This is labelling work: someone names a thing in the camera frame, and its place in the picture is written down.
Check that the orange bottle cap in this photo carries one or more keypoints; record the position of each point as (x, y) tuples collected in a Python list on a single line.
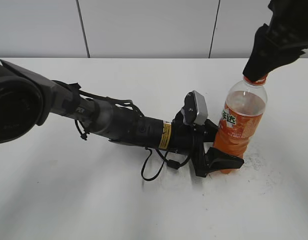
[(259, 82)]

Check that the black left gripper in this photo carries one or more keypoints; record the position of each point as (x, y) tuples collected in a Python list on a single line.
[(188, 139)]

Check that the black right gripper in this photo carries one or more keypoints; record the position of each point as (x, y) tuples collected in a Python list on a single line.
[(282, 42)]

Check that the orange soda plastic bottle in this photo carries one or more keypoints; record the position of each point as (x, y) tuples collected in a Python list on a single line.
[(243, 109)]

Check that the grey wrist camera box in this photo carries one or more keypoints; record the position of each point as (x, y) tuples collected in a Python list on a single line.
[(194, 110)]

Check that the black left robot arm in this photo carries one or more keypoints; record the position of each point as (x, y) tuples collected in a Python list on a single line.
[(27, 98)]

